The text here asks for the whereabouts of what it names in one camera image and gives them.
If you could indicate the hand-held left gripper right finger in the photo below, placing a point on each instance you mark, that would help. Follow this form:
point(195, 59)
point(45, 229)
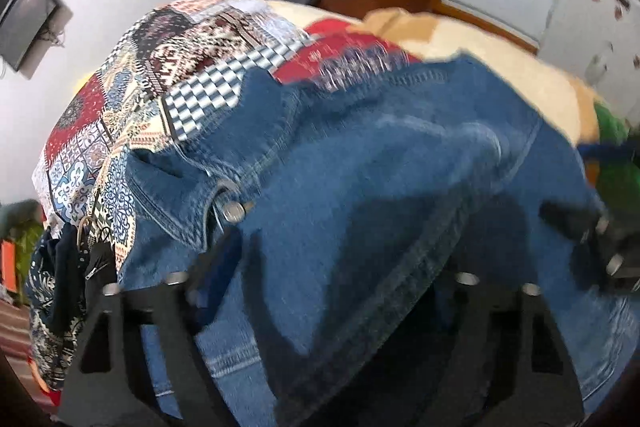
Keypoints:
point(500, 307)

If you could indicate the red patterned cloth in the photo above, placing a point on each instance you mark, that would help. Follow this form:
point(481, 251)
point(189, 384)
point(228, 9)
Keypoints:
point(340, 42)

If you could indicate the dark clothes with belt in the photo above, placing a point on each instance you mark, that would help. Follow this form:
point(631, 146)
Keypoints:
point(70, 267)

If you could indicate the green cloth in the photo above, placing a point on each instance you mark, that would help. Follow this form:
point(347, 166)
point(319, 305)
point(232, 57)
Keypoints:
point(616, 179)

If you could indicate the patchwork printed blanket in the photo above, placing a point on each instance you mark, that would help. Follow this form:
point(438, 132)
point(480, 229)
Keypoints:
point(150, 57)

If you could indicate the orange box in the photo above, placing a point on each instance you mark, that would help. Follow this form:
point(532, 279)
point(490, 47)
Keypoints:
point(8, 264)

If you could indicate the blue denim jacket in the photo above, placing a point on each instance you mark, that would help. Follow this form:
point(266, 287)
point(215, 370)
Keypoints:
point(350, 157)

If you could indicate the white stickered cabinet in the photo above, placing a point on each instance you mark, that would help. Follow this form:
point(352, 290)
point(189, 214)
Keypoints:
point(590, 22)

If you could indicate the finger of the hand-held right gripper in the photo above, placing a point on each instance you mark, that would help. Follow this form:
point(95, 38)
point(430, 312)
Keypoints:
point(616, 252)

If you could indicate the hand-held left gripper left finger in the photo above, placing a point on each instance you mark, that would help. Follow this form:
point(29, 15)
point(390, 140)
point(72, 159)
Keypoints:
point(218, 258)

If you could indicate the beige plush blanket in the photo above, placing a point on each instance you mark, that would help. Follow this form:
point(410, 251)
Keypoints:
point(510, 77)

